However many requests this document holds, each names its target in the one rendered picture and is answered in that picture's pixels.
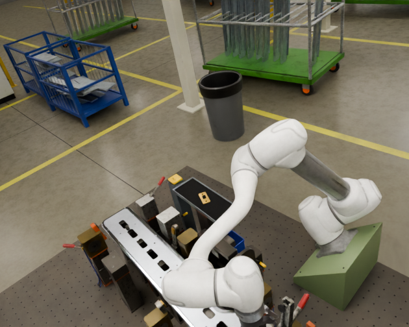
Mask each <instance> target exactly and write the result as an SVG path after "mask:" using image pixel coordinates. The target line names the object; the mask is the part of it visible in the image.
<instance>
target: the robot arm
mask: <svg viewBox="0 0 409 327"><path fill-rule="evenodd" d="M306 141H307V133H306V130H305V129H304V127H303V126H302V124H300V122H298V121H297V120H295V119H285V120H282V121H279V122H276V123H274V124H272V125H271V126H270V127H268V128H266V129H265V130H263V131H262V132H261V133H259V134H258V135H257V136H256V137H255V138H254V139H253V140H252V141H250V142H249V143H248V144H246V145H244V146H242V147H240V148H239V149H238V150H237V151H236V152H235V153H234V156H233V158H232V163H231V170H230V173H231V178H232V185H233V188H234V193H235V200H234V202H233V204H232V205H231V207H230V208H229V209H228V210H227V211H226V212H225V213H224V214H223V215H222V216H221V217H220V218H219V219H218V220H217V221H216V222H215V223H214V224H213V225H212V226H211V227H210V228H209V229H208V230H207V231H206V232H205V233H204V234H203V235H202V236H201V237H200V238H199V239H198V240H197V242H196V243H195V245H194V246H193V248H192V251H191V252H190V255H189V258H188V259H185V260H184V261H183V262H182V263H181V265H180V266H179V267H178V268H177V269H175V270H172V271H170V272H168V273H167V274H166V275H165V276H164V278H163V279H162V283H161V288H162V295H163V297H164V300H166V301H167V302H168V303H169V304H171V305H173V306H177V307H180V308H210V307H215V306H225V307H229V308H234V311H235V314H236V316H237V317H238V318H239V321H240V324H241V326H240V327H259V326H260V325H264V324H266V327H275V325H276V324H277V322H276V321H275V319H278V317H279V316H278V315H277V314H276V313H274V312H273V311H271V310H270V309H269V308H268V307H267V306H266V305H265V304H264V282H263V279H262V275H261V272H260V269H259V268H258V266H257V264H256V263H255V262H254V261H253V260H252V259H251V258H249V257H247V256H236V257H235V258H232V259H231V260H230V261H229V262H228V264H227V266H226V267H224V268H221V269H214V267H213V265H212V264H211V263H210V262H209V261H208V255H209V253H210V251H211V250H212V249H213V248H214V247H215V246H216V245H217V244H218V243H219V242H220V241H221V240H222V239H223V238H224V237H225V236H226V235H227V234H228V233H229V232H230V231H231V230H232V229H233V228H234V227H235V226H236V225H237V224H238V223H239V222H240V221H241V220H242V219H243V218H244V217H245V216H246V215H247V213H248V212H249V210H250V209H251V206H252V204H253V200H254V194H255V191H256V185H257V183H258V178H259V177H260V176H261V175H263V174H264V173H265V172H266V171H267V170H269V169H271V168H272V167H274V166H275V167H281V168H285V169H291V170H292V171H293V172H295V173H297V174H298V175H299V176H301V177H302V178H303V179H305V180H306V181H307V182H309V183H311V185H313V186H315V187H316V188H317V189H319V190H320V191H322V192H323V193H324V194H326V195H327V196H328V197H327V198H323V199H322V198H321V197H320V196H317V195H314V196H309V197H307V198H306V199H304V200H303V201H302V203H300V205H299V207H298V210H299V217H300V220H301V222H302V224H303V226H304V227H305V229H306V230H307V232H308V233H309V234H310V236H311V237H312V238H313V239H314V240H315V241H316V244H315V247H316V248H320V250H319V252H318V253H317V254H316V257H317V258H320V257H323V256H329V255H333V254H341V253H343V252H345V249H346V248H347V246H348V244H349V243H350V242H351V240H352V238H353V237H354V236H355V235H356V234H357V233H358V230H357V229H356V228H355V229H352V230H348V231H346V229H344V226H345V225H346V224H348V223H351V222H353V221H355V220H357V219H359V218H361V217H363V216H365V215H367V214H368V213H370V212H372V211H373V210H374V209H375V208H376V207H377V206H378V205H379V204H380V202H381V198H382V195H381V193H380V191H379V190H378V188H377V186H376V185H375V183H374V182H373V181H372V180H369V179H363V178H361V179H359V180H356V179H351V178H341V177H340V176H338V175H337V174H336V173H335V172H334V171H332V170H331V169H329V168H328V167H327V166H326V165H325V164H324V163H323V162H321V161H320V160H319V159H317V158H316V157H315V156H314V155H313V154H311V153H310V152H308V151H307V150H306V149H305V146H304V145H305V144H306ZM264 313H266V314H268V315H270V316H263V314H264Z"/></svg>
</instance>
